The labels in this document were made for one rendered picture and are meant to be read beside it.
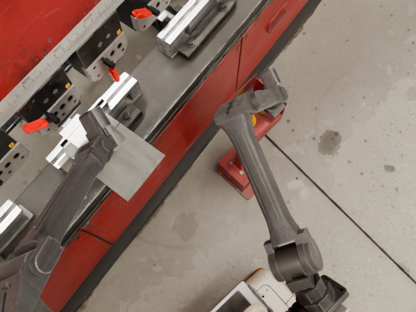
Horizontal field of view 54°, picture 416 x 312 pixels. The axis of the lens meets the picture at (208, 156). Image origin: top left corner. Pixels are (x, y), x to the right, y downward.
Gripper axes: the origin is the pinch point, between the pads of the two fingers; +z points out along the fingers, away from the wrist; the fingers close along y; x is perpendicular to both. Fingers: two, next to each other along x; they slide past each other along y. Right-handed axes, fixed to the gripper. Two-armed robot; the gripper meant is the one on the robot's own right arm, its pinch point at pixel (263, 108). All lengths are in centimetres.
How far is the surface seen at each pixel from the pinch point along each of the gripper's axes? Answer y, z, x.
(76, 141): 35, -19, 60
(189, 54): 33.4, -8.3, 9.4
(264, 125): -4.4, -5.8, 7.0
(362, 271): -99, 49, 4
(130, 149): 22, -22, 50
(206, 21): 38.3, -6.7, -5.2
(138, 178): 13, -25, 55
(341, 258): -87, 52, 6
